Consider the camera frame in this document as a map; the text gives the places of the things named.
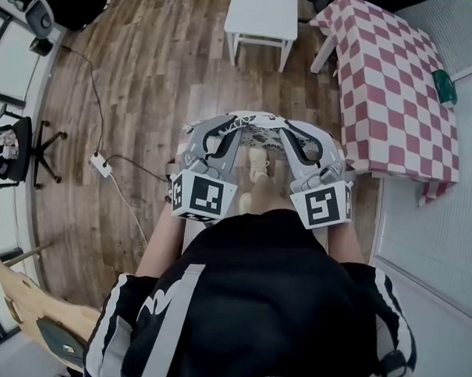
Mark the grey office chair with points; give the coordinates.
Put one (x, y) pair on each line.
(38, 13)

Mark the white black patterned cushion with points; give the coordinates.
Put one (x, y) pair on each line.
(260, 121)

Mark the person's left forearm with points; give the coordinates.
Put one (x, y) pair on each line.
(159, 243)

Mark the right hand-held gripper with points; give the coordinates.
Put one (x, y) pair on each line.
(323, 205)

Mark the black round bin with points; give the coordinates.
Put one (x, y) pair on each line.
(41, 47)

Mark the person's right forearm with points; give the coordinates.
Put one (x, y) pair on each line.
(345, 243)

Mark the white power strip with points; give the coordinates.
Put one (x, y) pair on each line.
(101, 164)

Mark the red white checkered tablecloth table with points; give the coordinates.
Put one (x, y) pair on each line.
(396, 93)

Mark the person's black white-striped shirt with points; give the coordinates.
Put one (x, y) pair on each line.
(254, 302)

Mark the white square side table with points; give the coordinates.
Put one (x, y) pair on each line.
(263, 15)

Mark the person's bare leg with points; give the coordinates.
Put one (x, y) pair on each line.
(265, 197)

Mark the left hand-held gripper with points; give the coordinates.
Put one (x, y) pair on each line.
(198, 196)

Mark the white items on office chair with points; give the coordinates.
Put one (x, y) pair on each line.
(8, 144)

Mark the green packet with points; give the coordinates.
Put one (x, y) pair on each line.
(444, 86)

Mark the black office chair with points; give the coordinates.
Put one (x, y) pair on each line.
(21, 151)

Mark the wooden stick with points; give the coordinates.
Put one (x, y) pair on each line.
(26, 254)

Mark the wooden chair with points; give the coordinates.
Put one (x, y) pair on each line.
(32, 304)

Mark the person's beige shoe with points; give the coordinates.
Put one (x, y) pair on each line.
(257, 163)
(246, 203)

